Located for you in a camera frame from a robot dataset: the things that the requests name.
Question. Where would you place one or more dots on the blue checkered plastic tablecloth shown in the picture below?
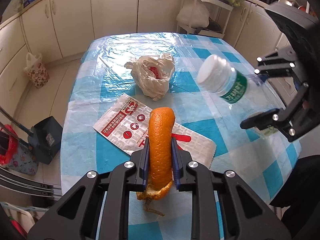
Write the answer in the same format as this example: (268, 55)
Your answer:
(264, 163)

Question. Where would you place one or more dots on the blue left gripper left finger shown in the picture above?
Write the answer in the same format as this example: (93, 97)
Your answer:
(144, 166)

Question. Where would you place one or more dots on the clear plastic water bottle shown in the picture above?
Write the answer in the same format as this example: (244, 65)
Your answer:
(242, 96)

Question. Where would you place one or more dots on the white bag hanging on cart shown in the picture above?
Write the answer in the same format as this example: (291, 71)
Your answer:
(197, 16)

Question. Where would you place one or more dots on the white blue storage shelf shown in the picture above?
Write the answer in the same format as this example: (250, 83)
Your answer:
(23, 218)

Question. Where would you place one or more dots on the red white paper bag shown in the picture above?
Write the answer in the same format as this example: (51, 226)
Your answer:
(127, 124)

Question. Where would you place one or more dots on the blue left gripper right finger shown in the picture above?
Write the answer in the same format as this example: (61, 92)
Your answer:
(177, 163)

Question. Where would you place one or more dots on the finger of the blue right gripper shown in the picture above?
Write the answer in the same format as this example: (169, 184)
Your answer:
(261, 121)
(269, 72)

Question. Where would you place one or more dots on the crumpled bag with red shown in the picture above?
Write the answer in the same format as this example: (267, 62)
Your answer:
(152, 74)

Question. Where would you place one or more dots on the orange peel with stem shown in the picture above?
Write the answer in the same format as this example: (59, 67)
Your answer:
(160, 152)

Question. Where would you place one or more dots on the floral waste basket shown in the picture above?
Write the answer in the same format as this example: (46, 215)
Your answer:
(36, 70)

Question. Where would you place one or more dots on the white rolling cart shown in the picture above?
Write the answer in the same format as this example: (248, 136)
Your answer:
(214, 29)

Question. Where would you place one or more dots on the red bag floor bin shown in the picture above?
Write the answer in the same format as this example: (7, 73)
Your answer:
(14, 154)

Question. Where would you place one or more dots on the dark teal dustpan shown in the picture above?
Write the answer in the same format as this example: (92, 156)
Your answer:
(46, 139)

